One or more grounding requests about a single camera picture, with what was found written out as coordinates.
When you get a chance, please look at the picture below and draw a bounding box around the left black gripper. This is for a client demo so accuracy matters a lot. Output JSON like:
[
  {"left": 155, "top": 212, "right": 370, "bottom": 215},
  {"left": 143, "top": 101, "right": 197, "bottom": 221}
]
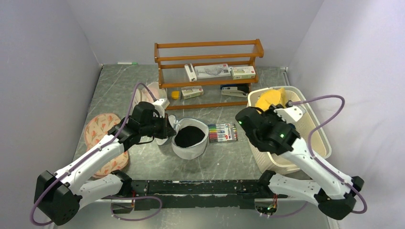
[{"left": 140, "top": 112, "right": 177, "bottom": 139}]

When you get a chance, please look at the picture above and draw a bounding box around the round white mesh laundry bag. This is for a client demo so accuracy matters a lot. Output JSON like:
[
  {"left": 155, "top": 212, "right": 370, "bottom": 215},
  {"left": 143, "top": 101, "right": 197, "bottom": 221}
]
[{"left": 156, "top": 115, "right": 209, "bottom": 160}]

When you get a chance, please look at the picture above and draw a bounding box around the yellow bra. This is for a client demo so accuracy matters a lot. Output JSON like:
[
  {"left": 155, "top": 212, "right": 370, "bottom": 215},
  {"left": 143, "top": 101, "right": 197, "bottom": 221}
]
[{"left": 255, "top": 88, "right": 287, "bottom": 114}]

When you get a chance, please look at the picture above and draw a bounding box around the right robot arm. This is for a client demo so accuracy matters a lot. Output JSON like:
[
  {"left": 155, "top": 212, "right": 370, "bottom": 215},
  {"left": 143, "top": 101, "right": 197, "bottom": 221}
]
[{"left": 235, "top": 104, "right": 364, "bottom": 220}]

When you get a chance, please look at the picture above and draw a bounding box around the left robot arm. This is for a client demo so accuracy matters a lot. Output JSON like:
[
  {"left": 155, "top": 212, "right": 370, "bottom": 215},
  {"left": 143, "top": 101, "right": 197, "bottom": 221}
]
[{"left": 30, "top": 99, "right": 175, "bottom": 226}]

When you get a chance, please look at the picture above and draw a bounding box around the black garment in bag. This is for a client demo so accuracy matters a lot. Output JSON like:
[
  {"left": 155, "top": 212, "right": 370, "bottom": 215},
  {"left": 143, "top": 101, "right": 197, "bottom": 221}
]
[{"left": 174, "top": 126, "right": 205, "bottom": 148}]

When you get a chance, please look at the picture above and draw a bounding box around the cream plastic laundry basket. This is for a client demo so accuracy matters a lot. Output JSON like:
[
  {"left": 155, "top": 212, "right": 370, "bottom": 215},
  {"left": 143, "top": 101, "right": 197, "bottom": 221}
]
[{"left": 247, "top": 86, "right": 331, "bottom": 175}]

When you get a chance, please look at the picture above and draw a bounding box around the yellow small block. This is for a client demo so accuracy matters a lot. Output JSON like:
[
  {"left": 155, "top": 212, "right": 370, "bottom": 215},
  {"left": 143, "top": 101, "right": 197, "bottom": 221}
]
[{"left": 171, "top": 91, "right": 181, "bottom": 100}]

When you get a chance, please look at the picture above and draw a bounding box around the small white box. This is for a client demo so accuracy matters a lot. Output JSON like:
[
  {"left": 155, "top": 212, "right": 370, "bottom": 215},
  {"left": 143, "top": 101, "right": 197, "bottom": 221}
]
[{"left": 181, "top": 86, "right": 204, "bottom": 99}]

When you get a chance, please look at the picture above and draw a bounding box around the coloured marker pack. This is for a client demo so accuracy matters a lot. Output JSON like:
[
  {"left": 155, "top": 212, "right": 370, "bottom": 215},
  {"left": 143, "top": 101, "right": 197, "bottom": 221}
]
[{"left": 208, "top": 123, "right": 238, "bottom": 143}]

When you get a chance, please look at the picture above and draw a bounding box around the floral pink oval pad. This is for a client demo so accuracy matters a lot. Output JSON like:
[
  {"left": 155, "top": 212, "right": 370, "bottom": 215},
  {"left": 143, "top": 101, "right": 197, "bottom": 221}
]
[{"left": 84, "top": 113, "right": 129, "bottom": 179}]

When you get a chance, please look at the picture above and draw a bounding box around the green white marker pen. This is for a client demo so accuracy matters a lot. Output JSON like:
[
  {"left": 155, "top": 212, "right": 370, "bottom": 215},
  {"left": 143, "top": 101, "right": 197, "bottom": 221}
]
[{"left": 117, "top": 62, "right": 138, "bottom": 65}]

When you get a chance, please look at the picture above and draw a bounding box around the blue white stapler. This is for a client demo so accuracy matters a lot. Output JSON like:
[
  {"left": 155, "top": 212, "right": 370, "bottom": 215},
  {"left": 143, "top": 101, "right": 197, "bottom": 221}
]
[{"left": 220, "top": 83, "right": 250, "bottom": 98}]

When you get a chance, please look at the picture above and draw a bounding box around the flat white patterned box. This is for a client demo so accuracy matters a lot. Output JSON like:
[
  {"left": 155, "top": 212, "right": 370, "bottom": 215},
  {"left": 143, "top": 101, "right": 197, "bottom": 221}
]
[{"left": 194, "top": 63, "right": 231, "bottom": 79}]

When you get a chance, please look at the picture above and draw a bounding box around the orange wooden shelf rack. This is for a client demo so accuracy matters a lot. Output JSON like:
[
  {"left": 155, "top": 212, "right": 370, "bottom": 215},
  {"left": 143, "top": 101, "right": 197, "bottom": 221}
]
[{"left": 154, "top": 39, "right": 265, "bottom": 90}]

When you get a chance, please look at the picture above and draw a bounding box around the green white box on shelf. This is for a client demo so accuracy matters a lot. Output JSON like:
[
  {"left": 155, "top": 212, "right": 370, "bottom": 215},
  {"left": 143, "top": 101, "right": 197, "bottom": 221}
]
[{"left": 231, "top": 66, "right": 256, "bottom": 80}]

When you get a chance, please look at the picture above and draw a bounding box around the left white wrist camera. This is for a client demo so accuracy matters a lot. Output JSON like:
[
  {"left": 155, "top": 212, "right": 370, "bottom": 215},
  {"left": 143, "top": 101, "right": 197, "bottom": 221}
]
[{"left": 152, "top": 98, "right": 170, "bottom": 117}]

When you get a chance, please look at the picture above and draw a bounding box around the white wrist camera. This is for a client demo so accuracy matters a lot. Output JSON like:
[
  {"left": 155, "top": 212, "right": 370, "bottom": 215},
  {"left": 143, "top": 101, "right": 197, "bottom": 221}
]
[
  {"left": 152, "top": 98, "right": 170, "bottom": 117},
  {"left": 274, "top": 100, "right": 307, "bottom": 124}
]

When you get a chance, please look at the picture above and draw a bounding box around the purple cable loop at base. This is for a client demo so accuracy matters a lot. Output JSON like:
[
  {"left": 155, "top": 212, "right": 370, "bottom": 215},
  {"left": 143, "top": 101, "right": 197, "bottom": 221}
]
[{"left": 103, "top": 195, "right": 163, "bottom": 222}]

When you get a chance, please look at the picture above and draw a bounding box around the black base frame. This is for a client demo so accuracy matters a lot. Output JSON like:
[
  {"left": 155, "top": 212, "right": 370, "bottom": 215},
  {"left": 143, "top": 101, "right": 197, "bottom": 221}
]
[{"left": 116, "top": 179, "right": 275, "bottom": 210}]

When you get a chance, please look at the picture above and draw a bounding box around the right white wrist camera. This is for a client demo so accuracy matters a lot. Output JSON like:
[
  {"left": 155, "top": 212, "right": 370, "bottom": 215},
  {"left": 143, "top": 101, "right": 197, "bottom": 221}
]
[{"left": 274, "top": 100, "right": 307, "bottom": 124}]

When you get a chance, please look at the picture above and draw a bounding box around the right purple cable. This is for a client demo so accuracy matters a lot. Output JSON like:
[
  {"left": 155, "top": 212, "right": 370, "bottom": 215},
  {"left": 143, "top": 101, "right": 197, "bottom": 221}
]
[{"left": 286, "top": 94, "right": 368, "bottom": 215}]

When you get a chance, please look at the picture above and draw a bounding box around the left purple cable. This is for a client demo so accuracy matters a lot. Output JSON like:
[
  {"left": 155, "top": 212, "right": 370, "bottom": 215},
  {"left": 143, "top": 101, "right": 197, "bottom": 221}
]
[{"left": 29, "top": 82, "right": 158, "bottom": 227}]

